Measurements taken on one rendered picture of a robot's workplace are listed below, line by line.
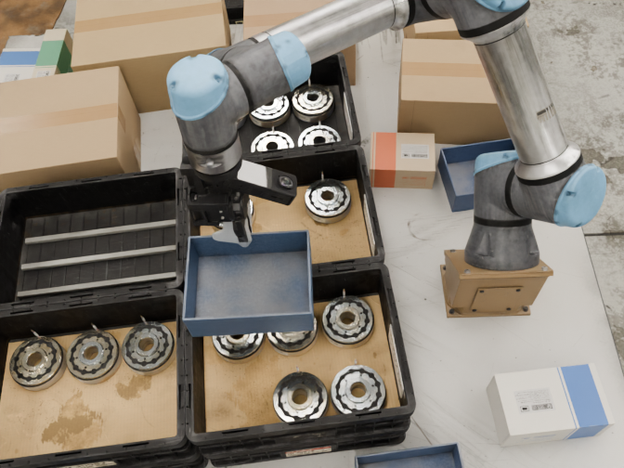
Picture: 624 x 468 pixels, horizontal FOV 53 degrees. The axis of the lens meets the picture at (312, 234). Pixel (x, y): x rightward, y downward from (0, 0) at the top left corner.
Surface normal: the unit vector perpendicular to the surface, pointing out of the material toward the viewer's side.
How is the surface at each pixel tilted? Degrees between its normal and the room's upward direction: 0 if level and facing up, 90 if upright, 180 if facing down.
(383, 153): 0
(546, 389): 0
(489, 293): 90
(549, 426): 0
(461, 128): 90
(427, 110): 90
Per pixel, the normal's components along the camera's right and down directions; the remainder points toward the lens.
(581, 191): 0.54, 0.29
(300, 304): -0.05, -0.51
